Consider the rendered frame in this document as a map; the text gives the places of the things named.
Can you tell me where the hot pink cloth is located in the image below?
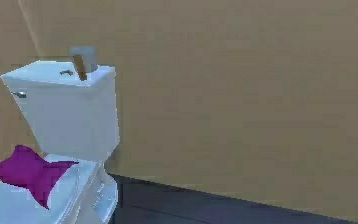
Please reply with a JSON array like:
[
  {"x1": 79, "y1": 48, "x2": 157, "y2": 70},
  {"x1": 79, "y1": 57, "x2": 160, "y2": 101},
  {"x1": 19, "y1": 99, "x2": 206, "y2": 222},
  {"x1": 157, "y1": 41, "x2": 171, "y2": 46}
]
[{"x1": 0, "y1": 144, "x2": 80, "y2": 211}]

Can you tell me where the white toilet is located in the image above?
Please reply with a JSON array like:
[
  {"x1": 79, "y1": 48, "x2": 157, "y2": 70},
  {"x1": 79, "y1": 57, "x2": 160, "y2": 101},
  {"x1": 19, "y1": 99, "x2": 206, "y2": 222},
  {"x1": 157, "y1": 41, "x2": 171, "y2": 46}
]
[{"x1": 0, "y1": 59, "x2": 121, "y2": 224}]

